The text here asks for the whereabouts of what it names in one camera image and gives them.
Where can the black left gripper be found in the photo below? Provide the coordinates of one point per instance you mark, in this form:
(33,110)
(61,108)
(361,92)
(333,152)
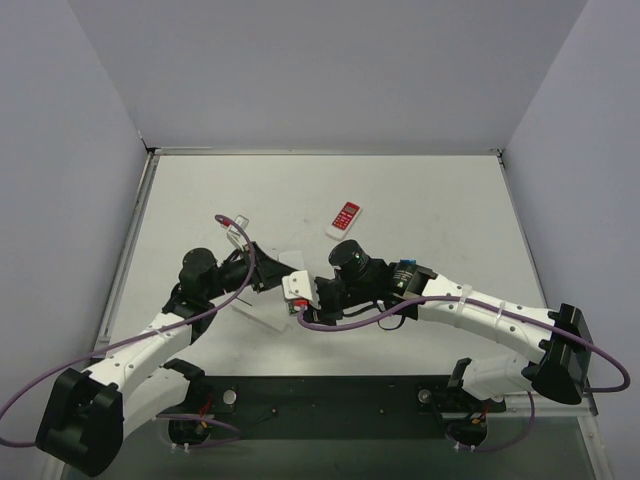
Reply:
(263,267)

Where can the grey white remote control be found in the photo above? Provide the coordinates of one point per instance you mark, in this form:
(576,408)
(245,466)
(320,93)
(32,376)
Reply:
(293,259)

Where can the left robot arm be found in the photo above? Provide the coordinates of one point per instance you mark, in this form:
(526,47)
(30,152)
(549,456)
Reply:
(84,420)

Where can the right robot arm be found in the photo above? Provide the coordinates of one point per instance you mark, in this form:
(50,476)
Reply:
(547,349)

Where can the red white remote control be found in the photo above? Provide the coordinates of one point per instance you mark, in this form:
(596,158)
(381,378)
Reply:
(342,223)

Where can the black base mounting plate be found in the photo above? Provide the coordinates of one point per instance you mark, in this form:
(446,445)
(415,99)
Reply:
(408,407)

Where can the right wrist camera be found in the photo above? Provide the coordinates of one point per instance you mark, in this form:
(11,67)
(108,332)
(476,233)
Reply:
(300,291)

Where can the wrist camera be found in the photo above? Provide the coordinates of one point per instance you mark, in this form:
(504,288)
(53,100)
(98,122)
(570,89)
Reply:
(300,291)
(234,231)

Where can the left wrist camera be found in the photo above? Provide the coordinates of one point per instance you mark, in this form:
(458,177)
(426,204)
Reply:
(234,231)

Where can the aluminium table frame rail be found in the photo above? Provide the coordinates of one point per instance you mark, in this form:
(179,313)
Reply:
(451,213)

